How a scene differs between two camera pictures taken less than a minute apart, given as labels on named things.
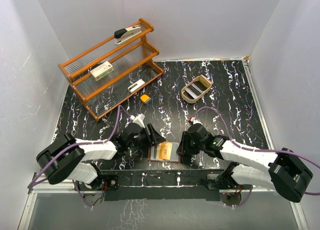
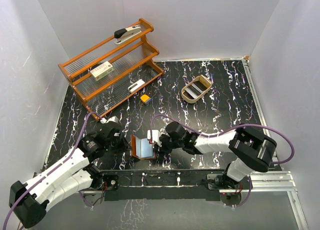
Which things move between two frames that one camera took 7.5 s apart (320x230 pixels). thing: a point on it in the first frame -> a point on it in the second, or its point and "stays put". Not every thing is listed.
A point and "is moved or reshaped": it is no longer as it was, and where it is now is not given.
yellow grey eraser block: (145, 98) stays put
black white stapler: (123, 34) stays put
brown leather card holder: (167, 152) is moved or reshaped
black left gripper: (153, 137) -> (125, 145)
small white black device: (136, 85) stays put
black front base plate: (195, 184) stays put
